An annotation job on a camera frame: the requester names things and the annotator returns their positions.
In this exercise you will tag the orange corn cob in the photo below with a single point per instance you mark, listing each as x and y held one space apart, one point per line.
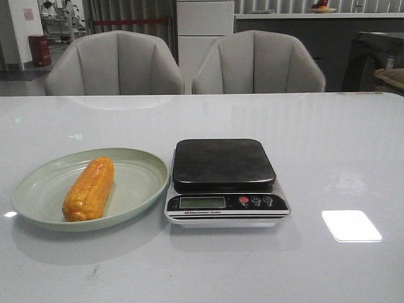
87 197

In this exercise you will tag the black silver kitchen scale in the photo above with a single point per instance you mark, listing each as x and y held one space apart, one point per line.
221 183

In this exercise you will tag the light green round plate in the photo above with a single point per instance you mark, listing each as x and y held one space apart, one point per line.
140 179

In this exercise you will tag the right grey upholstered chair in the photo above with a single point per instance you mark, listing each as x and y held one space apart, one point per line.
255 61

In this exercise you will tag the grey upholstered chair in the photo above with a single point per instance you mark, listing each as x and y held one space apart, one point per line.
255 61
115 63

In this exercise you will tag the left grey upholstered chair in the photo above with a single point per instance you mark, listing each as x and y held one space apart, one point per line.
115 63

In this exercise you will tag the white drawer cabinet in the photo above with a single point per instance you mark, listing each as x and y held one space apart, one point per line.
198 24

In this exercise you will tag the grey counter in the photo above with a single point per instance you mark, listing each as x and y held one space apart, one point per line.
327 37

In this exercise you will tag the fruit bowl on counter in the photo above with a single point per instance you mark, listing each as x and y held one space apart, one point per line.
321 6

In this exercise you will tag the red bin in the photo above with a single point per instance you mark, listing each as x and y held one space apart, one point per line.
40 51

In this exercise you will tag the dark glossy side table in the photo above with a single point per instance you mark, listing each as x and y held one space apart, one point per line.
369 52

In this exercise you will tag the beige cushion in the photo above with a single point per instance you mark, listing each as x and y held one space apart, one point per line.
390 80

